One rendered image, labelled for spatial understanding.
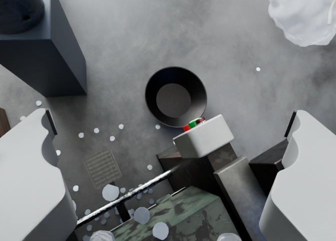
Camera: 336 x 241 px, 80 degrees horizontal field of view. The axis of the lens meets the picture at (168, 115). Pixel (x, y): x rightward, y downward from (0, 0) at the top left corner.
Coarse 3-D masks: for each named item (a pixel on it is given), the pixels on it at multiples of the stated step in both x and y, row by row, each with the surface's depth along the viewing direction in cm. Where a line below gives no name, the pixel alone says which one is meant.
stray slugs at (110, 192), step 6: (108, 186) 28; (114, 186) 28; (102, 192) 28; (108, 192) 28; (114, 192) 28; (108, 198) 27; (114, 198) 28; (138, 210) 28; (144, 210) 28; (138, 216) 28; (144, 216) 28; (144, 222) 28; (162, 222) 28; (156, 228) 28; (162, 228) 28; (156, 234) 28; (162, 234) 28
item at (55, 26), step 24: (48, 0) 53; (48, 24) 52; (0, 48) 52; (24, 48) 53; (48, 48) 55; (72, 48) 73; (24, 72) 66; (48, 72) 68; (72, 72) 71; (48, 96) 90
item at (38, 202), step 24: (24, 120) 9; (48, 120) 10; (0, 144) 8; (24, 144) 8; (48, 144) 9; (0, 168) 7; (24, 168) 7; (48, 168) 7; (0, 192) 6; (24, 192) 6; (48, 192) 6; (0, 216) 5; (24, 216) 5; (48, 216) 6; (72, 216) 7; (0, 240) 5; (24, 240) 5; (48, 240) 6
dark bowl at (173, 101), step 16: (160, 80) 99; (176, 80) 102; (192, 80) 100; (144, 96) 92; (160, 96) 100; (176, 96) 102; (192, 96) 102; (160, 112) 97; (176, 112) 100; (192, 112) 99
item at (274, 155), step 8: (280, 144) 34; (264, 152) 34; (272, 152) 32; (280, 152) 30; (256, 160) 32; (264, 160) 30; (272, 160) 28; (280, 160) 27; (256, 168) 31; (264, 168) 29; (272, 168) 28; (280, 168) 27; (256, 176) 32; (264, 176) 30; (272, 176) 28; (264, 184) 31; (272, 184) 29; (264, 192) 32
